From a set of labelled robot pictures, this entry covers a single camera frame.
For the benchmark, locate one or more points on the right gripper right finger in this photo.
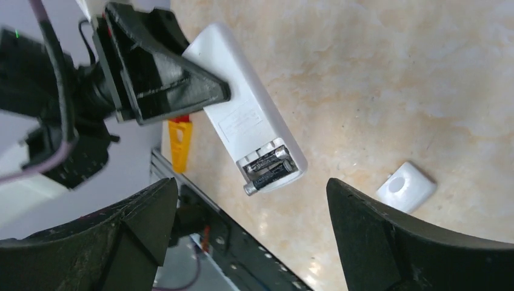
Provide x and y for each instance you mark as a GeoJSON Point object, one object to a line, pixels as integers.
{"type": "Point", "coordinates": [382, 248]}

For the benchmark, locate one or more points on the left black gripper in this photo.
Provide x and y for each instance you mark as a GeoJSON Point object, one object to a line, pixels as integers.
{"type": "Point", "coordinates": [140, 73]}

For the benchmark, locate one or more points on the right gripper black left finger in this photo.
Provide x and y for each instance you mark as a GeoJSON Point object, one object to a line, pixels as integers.
{"type": "Point", "coordinates": [119, 247]}

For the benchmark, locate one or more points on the small white battery lid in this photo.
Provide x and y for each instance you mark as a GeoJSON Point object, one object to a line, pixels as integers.
{"type": "Point", "coordinates": [407, 188]}

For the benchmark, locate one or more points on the white grey remote control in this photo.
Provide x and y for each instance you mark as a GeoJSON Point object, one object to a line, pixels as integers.
{"type": "Point", "coordinates": [249, 124]}

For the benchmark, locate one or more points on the dark AAA battery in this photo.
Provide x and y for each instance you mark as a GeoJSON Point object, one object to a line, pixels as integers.
{"type": "Point", "coordinates": [277, 172]}
{"type": "Point", "coordinates": [267, 160]}

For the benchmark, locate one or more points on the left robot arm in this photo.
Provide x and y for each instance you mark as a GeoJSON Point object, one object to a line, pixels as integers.
{"type": "Point", "coordinates": [39, 80]}

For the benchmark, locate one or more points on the red plastic toy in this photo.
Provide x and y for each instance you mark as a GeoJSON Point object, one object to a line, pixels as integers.
{"type": "Point", "coordinates": [184, 118]}

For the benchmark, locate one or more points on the orange plastic frame toy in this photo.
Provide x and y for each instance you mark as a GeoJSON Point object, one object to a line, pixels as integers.
{"type": "Point", "coordinates": [180, 138]}

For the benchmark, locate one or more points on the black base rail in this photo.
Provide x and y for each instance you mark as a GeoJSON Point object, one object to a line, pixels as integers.
{"type": "Point", "coordinates": [244, 261]}

